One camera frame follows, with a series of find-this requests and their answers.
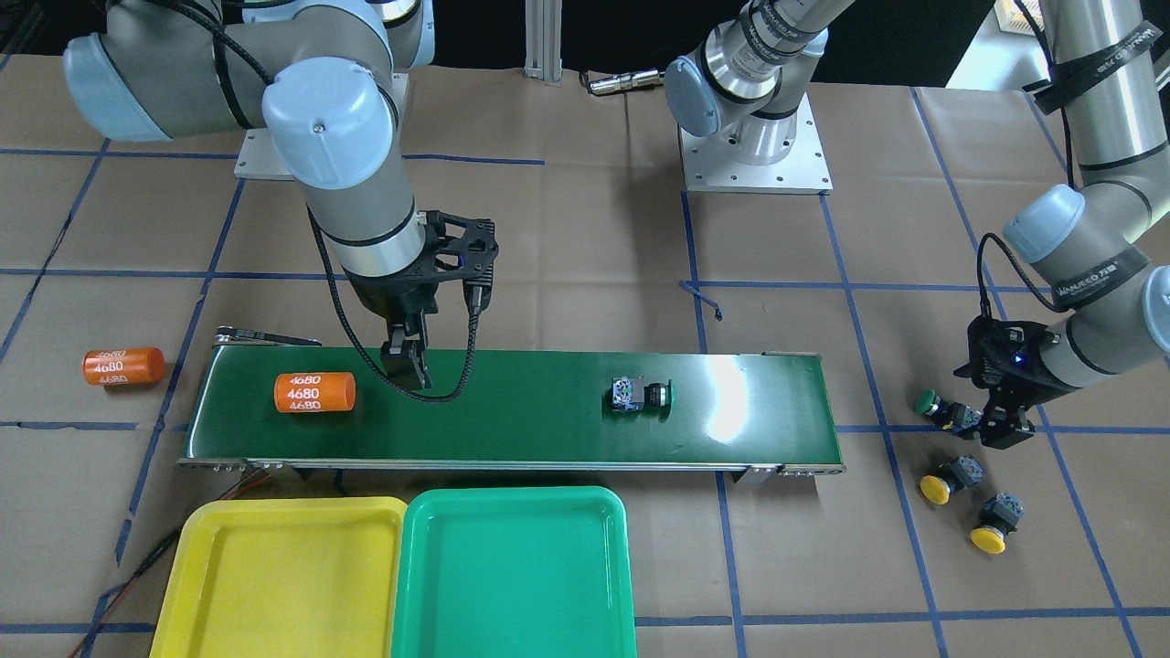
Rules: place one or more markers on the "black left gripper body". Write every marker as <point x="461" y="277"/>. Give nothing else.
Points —
<point x="1008" y="422"/>

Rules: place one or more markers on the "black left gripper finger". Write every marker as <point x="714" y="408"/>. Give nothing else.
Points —
<point x="1013" y="427"/>
<point x="992" y="426"/>

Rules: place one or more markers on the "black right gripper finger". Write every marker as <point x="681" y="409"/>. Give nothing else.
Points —
<point x="416" y="347"/>
<point x="395" y="351"/>

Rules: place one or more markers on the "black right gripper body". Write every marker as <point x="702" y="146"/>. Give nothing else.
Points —
<point x="388" y="295"/>

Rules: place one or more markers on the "green push button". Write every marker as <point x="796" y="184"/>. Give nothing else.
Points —
<point x="951" y="416"/>
<point x="637" y="395"/>

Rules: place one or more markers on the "orange cylinder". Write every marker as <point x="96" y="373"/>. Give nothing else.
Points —
<point x="125" y="366"/>
<point x="314" y="392"/>

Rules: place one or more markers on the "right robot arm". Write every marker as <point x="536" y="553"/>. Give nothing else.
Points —
<point x="162" y="70"/>

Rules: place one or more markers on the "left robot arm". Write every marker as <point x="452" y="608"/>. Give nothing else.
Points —
<point x="1080" y="239"/>

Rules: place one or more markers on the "yellow push button upper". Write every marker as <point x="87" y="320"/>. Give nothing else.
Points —
<point x="943" y="481"/>

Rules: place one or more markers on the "yellow push button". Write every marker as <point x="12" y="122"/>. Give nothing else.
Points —
<point x="998" y="517"/>
<point x="943" y="481"/>

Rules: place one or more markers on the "yellow push button lower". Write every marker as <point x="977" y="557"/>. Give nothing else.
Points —
<point x="998" y="517"/>

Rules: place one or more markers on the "green conveyor belt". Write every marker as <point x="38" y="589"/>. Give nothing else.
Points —
<point x="755" y="415"/>

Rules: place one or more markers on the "green plastic tray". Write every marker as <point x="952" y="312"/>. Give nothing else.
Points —
<point x="515" y="572"/>

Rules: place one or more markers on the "yellow plastic tray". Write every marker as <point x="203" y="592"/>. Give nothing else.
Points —
<point x="313" y="577"/>

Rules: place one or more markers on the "aluminium frame post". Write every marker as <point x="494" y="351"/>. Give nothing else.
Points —
<point x="542" y="41"/>

